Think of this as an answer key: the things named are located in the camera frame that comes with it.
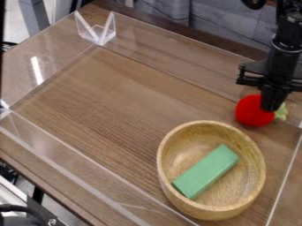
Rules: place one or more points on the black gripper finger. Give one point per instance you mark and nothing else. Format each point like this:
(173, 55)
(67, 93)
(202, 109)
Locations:
(282, 93)
(268, 95)

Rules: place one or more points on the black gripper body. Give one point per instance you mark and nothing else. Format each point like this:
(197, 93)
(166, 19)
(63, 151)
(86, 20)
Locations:
(277, 73)

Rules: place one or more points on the red plush fruit green leaves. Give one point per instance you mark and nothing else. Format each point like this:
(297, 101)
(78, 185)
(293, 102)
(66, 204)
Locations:
(252, 115)

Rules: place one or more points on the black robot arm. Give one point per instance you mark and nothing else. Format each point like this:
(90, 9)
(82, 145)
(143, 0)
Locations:
(289, 23)

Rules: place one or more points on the green rectangular block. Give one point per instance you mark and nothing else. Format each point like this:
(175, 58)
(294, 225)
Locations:
(201, 175)

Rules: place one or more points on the oval wooden bowl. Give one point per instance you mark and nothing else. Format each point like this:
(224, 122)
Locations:
(232, 194)

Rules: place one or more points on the clear acrylic tray walls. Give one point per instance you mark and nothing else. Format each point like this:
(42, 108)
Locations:
(90, 107)

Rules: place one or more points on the grey table leg post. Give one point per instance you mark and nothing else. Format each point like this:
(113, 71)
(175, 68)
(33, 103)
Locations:
(35, 15)

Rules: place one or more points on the black metal clamp bracket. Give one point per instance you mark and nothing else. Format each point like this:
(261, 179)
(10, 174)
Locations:
(50, 218)

